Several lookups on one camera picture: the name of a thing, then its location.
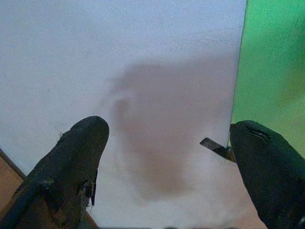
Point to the dark metal wall hook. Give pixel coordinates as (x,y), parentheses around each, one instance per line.
(215,147)

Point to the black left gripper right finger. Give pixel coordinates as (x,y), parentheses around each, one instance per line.
(267,167)

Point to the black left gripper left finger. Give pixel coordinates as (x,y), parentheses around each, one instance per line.
(71,162)

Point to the brown wooden furniture edge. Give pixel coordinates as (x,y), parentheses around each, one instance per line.
(9,181)

